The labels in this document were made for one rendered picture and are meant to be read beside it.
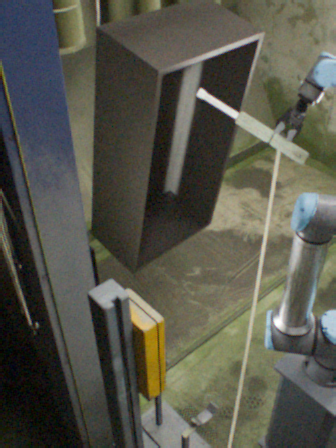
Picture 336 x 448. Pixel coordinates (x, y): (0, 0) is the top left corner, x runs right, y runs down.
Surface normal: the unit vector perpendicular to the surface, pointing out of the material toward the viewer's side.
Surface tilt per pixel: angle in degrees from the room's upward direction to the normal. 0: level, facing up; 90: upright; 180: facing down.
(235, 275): 0
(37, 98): 90
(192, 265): 0
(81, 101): 57
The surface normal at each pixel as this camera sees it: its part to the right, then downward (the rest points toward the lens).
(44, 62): 0.69, 0.48
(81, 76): 0.59, 0.00
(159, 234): 0.17, -0.65
